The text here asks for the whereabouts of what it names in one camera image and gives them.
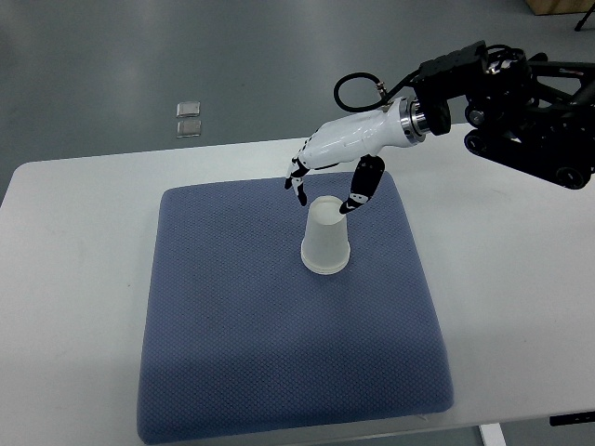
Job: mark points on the upper metal floor plate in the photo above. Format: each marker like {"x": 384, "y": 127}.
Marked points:
{"x": 188, "y": 109}

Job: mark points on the black tripod leg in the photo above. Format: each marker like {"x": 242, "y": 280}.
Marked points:
{"x": 581, "y": 23}

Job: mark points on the cardboard box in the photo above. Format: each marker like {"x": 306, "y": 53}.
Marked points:
{"x": 558, "y": 7}

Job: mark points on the metal floor plate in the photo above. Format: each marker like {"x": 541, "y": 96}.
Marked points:
{"x": 189, "y": 128}
{"x": 188, "y": 109}

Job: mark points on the blue fabric cushion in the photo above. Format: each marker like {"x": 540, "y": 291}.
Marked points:
{"x": 241, "y": 337}

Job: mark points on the white paper cup on cushion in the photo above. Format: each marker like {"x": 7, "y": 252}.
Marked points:
{"x": 324, "y": 270}

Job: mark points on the white table leg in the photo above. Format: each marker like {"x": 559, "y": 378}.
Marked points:
{"x": 492, "y": 435}

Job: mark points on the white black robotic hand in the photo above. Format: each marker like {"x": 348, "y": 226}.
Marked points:
{"x": 359, "y": 137}

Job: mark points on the lower metal floor plate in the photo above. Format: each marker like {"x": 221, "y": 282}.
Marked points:
{"x": 189, "y": 128}

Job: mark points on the white paper cup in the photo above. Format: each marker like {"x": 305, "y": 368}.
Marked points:
{"x": 324, "y": 270}
{"x": 325, "y": 240}

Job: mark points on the black table control panel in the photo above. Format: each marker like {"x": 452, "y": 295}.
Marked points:
{"x": 570, "y": 419}

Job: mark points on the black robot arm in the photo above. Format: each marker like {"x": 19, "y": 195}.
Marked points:
{"x": 533, "y": 115}

